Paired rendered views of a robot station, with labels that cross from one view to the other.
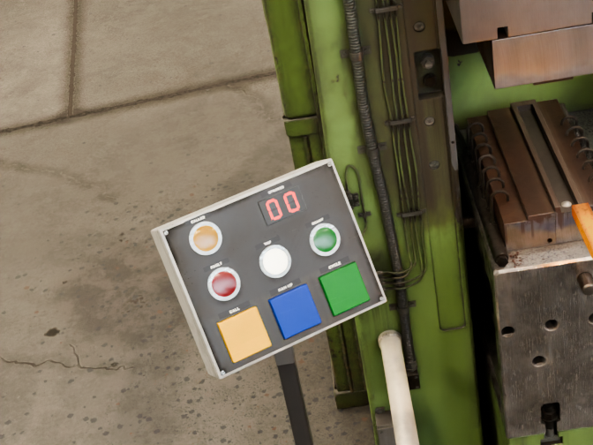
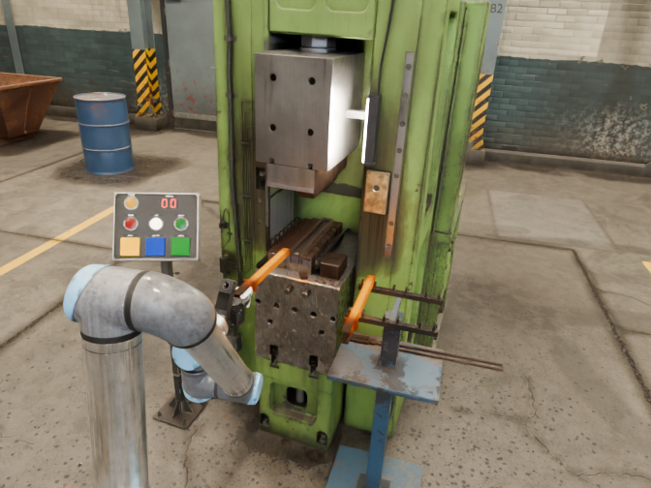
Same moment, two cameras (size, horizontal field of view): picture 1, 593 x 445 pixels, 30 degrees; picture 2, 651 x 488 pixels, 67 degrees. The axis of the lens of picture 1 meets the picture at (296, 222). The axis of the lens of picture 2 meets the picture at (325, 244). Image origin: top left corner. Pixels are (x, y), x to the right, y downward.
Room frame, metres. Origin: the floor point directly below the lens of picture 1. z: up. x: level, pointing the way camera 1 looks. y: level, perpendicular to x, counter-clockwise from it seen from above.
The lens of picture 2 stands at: (-0.04, -1.08, 1.91)
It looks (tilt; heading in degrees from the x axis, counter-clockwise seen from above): 25 degrees down; 14
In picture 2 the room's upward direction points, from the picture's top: 3 degrees clockwise
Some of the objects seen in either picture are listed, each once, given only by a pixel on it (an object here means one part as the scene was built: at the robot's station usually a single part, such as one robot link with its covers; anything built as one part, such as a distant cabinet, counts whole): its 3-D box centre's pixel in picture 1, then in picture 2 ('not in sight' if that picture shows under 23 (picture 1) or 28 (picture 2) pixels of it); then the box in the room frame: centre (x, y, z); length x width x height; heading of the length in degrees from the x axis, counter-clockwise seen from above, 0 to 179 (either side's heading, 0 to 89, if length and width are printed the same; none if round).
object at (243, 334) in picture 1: (243, 334); (130, 246); (1.50, 0.13, 1.01); 0.07 x 0.05 x 0.07; 111
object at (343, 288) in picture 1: (343, 289); (180, 247); (1.57, -0.06, 1.01); 0.07 x 0.05 x 0.07; 111
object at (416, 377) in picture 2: not in sight; (387, 363); (1.48, -0.96, 0.71); 0.40 x 0.30 x 0.02; 89
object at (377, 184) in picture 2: not in sight; (376, 192); (1.80, -0.81, 1.27); 0.09 x 0.02 x 0.17; 86
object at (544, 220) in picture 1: (533, 168); (307, 241); (1.90, -0.50, 0.96); 0.42 x 0.20 x 0.09; 176
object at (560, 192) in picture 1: (544, 152); (312, 235); (1.90, -0.53, 0.99); 0.42 x 0.05 x 0.01; 176
